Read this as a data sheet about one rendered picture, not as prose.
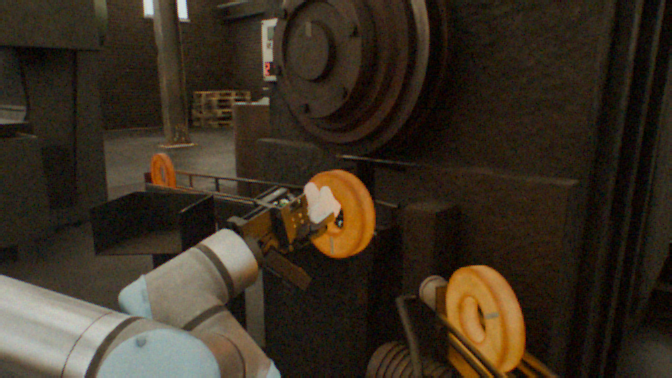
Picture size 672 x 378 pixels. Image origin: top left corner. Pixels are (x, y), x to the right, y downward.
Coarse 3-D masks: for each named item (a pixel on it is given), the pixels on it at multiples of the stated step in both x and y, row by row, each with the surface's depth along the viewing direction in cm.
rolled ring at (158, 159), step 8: (152, 160) 187; (160, 160) 181; (168, 160) 180; (152, 168) 189; (160, 168) 190; (168, 168) 178; (152, 176) 190; (160, 176) 191; (168, 176) 178; (160, 184) 189; (168, 184) 179
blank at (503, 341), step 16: (464, 272) 66; (480, 272) 63; (496, 272) 64; (448, 288) 71; (464, 288) 67; (480, 288) 63; (496, 288) 61; (448, 304) 72; (464, 304) 68; (480, 304) 63; (496, 304) 59; (512, 304) 59; (464, 320) 68; (496, 320) 59; (512, 320) 59; (480, 336) 67; (496, 336) 60; (512, 336) 58; (496, 352) 60; (512, 352) 59; (512, 368) 61
